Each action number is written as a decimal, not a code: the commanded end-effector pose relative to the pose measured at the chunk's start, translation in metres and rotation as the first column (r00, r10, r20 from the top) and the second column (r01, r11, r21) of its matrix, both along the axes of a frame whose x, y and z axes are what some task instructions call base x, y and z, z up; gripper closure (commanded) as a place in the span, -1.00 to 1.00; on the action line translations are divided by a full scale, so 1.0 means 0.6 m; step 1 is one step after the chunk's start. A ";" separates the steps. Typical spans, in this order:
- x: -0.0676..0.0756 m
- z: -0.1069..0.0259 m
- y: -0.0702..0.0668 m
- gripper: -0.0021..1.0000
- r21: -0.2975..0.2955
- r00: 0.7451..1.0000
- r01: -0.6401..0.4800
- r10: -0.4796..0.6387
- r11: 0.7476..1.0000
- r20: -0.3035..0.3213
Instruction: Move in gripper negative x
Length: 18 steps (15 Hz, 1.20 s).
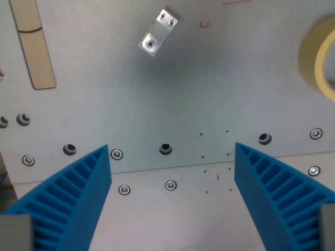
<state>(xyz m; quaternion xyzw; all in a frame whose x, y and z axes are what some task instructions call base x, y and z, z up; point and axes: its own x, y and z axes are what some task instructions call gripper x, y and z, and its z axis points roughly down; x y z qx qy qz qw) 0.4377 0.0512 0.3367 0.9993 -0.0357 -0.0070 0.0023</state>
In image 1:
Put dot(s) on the small aluminium bracket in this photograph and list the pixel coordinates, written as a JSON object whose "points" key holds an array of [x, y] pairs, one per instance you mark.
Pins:
{"points": [[159, 32]]}

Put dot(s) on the silver hex socket screw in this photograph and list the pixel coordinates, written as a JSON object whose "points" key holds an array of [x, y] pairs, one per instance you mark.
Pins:
{"points": [[28, 160], [116, 154], [124, 189], [314, 171], [171, 185], [316, 134]]}

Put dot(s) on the wooden slat with rounded end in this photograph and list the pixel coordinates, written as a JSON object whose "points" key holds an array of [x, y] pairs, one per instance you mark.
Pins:
{"points": [[32, 44]]}

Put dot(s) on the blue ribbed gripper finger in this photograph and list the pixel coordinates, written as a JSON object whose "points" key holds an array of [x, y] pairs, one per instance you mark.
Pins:
{"points": [[65, 198], [277, 193]]}

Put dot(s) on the yellow masking tape roll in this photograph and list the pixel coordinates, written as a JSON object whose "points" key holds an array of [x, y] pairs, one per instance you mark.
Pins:
{"points": [[318, 56]]}

